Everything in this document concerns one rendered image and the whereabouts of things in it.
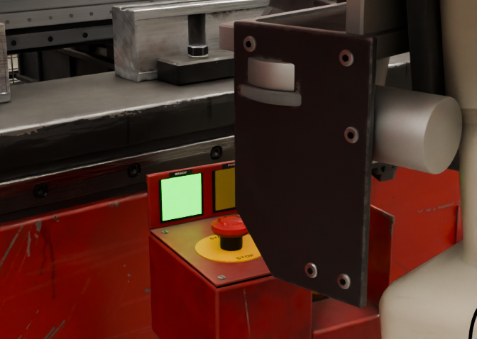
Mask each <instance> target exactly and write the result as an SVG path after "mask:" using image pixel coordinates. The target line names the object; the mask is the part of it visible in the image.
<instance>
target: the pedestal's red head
mask: <svg viewBox="0 0 477 339"><path fill-rule="evenodd" d="M230 162H235V160H232V161H227V162H219V163H214V164H210V165H202V166H197V167H188V168H184V169H176V170H171V171H167V172H159V173H154V174H147V175H146V184H147V186H148V223H149V231H150V234H149V236H148V241H149V260H150V297H151V316H152V329H153V331H154V332H155V333H156V334H157V336H158V337H159V338H160V339H381V331H380V314H379V301H380V298H381V296H382V295H383V292H384V291H385V290H386V289H387V288H388V286H389V285H390V276H391V261H392V246H393V225H394V224H395V217H394V216H393V215H391V214H389V213H387V212H385V211H383V210H381V209H379V208H377V207H375V206H373V205H371V210H370V228H369V246H368V280H367V298H366V306H364V307H363V308H361V309H360V308H359V307H356V306H352V305H350V304H347V303H344V302H342V301H338V300H336V299H333V298H330V297H329V298H328V299H324V300H321V301H316V302H312V291H310V290H308V289H304V288H302V287H299V286H296V285H294V284H291V283H288V282H284V281H282V280H280V279H276V278H274V277H273V276H272V274H271V273H270V271H269V269H268V267H267V265H266V263H265V262H264V260H263V258H262V256H261V257H259V258H256V259H254V260H249V261H245V262H216V261H212V260H208V259H205V258H203V257H201V256H200V255H198V254H197V252H196V251H195V245H196V244H197V243H198V242H199V241H200V240H202V239H204V238H206V237H209V236H212V235H215V234H214V233H213V231H212V229H211V226H212V222H213V221H214V220H216V219H218V218H220V217H222V216H239V214H237V212H238V211H237V210H236V209H234V210H230V211H223V212H219V213H213V200H212V171H214V170H222V164H226V163H230ZM190 169H192V174H196V173H201V172H203V194H204V215H203V216H197V217H193V218H186V219H182V220H178V221H171V222H167V223H160V205H159V183H158V180H159V179H167V178H169V173H170V172H178V171H183V170H190Z"/></svg>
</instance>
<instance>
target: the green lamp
mask: <svg viewBox="0 0 477 339"><path fill-rule="evenodd" d="M161 183H162V205H163V221H166V220H170V219H174V218H181V217H185V216H191V215H196V214H200V213H202V200H201V174H193V175H188V176H183V177H176V178H171V179H163V180H162V181H161Z"/></svg>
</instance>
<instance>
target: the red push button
mask: <svg viewBox="0 0 477 339"><path fill-rule="evenodd" d="M211 229H212V231H213V233H214V234H215V235H217V236H220V247H221V249H222V250H226V251H236V250H240V249H241V248H242V247H243V236H245V235H247V234H248V230H247V228H246V227H245V225H244V223H243V221H242V219H241V217H240V216H222V217H220V218H218V219H216V220H214V221H213V222H212V226H211Z"/></svg>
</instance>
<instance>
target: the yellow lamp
mask: <svg viewBox="0 0 477 339"><path fill-rule="evenodd" d="M233 207H235V168H230V169H222V170H217V171H215V209H216V211H218V210H222V209H229V208H233Z"/></svg>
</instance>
